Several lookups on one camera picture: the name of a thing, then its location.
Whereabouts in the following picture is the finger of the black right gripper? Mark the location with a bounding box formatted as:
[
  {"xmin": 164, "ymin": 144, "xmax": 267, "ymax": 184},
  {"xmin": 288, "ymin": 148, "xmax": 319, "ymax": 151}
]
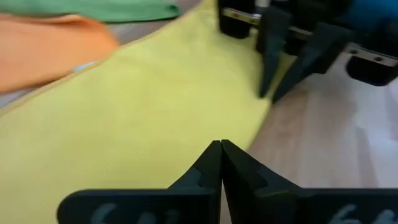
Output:
[
  {"xmin": 272, "ymin": 23, "xmax": 352, "ymax": 103},
  {"xmin": 256, "ymin": 7, "xmax": 293, "ymax": 98}
]

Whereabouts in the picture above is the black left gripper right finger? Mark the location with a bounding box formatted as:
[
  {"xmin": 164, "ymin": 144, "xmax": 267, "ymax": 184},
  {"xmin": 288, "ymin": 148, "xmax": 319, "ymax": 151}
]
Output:
[{"xmin": 221, "ymin": 139, "xmax": 398, "ymax": 224}]

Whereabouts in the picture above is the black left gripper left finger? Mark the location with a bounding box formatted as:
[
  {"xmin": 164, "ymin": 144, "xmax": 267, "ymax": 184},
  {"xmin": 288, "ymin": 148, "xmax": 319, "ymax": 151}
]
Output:
[{"xmin": 57, "ymin": 139, "xmax": 223, "ymax": 224}]

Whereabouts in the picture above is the yellow microfiber towel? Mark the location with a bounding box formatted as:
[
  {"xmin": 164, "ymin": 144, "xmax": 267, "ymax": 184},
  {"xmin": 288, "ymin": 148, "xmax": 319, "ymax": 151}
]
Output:
[{"xmin": 0, "ymin": 0, "xmax": 298, "ymax": 224}]

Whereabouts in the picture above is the dark green microfiber towel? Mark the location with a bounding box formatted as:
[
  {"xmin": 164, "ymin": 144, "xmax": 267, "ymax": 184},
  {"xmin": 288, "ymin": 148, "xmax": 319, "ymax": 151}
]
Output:
[{"xmin": 0, "ymin": 0, "xmax": 181, "ymax": 24}]

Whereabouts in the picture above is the orange microfiber towel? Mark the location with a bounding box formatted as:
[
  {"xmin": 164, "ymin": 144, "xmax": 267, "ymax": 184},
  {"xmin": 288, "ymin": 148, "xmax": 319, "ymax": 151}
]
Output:
[{"xmin": 0, "ymin": 14, "xmax": 119, "ymax": 95}]

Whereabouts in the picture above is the blue plastic tray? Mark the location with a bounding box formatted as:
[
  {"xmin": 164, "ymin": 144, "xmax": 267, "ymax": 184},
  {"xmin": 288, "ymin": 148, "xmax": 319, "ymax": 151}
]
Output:
[{"xmin": 347, "ymin": 0, "xmax": 398, "ymax": 34}]

